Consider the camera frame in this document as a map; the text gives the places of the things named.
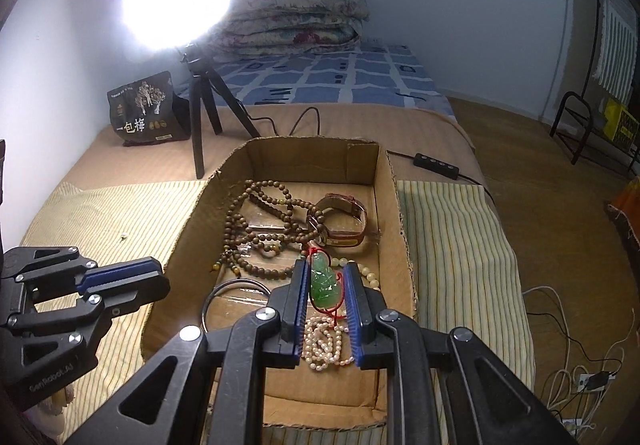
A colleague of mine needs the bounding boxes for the white cables on floor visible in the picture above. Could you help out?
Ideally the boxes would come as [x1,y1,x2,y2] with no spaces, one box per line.
[522,283,629,435]

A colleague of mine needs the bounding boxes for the black cable switch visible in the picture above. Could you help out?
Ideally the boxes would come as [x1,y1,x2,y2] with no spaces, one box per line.
[412,152,460,180]

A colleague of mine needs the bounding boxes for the tan bed sheet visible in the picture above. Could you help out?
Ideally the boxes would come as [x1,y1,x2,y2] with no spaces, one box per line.
[40,104,486,204]

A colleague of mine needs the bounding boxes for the black clothes rack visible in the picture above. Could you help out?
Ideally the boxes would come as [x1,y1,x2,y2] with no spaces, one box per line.
[549,0,640,176]

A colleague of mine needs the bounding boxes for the cardboard box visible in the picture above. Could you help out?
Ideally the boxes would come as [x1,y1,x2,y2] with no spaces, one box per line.
[140,136,419,430]

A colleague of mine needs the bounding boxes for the black snack bag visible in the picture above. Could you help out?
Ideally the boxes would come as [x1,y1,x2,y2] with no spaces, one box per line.
[106,71,191,146]

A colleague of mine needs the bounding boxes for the green jade pendant red cord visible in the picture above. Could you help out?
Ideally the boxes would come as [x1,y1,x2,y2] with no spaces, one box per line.
[304,247,350,321]

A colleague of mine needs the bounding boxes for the brown wooden bead necklace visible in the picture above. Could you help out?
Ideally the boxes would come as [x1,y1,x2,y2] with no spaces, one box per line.
[209,177,321,282]

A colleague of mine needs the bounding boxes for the folded floral quilt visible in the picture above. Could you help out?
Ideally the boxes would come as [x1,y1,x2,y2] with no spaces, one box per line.
[206,0,370,59]

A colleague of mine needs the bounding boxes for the white pearl bracelet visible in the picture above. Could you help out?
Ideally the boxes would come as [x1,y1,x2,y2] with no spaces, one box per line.
[301,315,356,374]

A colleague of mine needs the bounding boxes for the orange covered stool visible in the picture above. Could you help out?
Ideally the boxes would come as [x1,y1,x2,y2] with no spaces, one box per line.
[605,176,640,257]

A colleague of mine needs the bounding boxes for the yellow box on rack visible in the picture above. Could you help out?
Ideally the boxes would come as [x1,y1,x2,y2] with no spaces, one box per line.
[603,98,639,151]

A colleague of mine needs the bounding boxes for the black tripod stand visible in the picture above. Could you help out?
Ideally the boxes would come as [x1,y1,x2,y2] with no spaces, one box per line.
[182,43,260,179]

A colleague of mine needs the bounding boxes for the blue checkered bed sheet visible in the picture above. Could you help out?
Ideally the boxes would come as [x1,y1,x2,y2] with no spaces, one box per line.
[174,42,459,121]

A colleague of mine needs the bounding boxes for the black thin bangle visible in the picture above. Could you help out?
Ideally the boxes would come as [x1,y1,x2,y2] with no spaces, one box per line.
[200,278,271,332]

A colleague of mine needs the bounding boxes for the white striped hanging towel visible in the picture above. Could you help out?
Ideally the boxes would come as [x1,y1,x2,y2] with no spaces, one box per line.
[594,0,639,105]

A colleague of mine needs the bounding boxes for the black power cable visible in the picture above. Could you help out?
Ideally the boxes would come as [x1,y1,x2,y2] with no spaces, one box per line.
[240,106,497,206]

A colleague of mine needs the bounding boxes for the red brown bangle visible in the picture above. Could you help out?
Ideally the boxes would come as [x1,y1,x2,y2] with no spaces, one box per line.
[306,192,368,248]

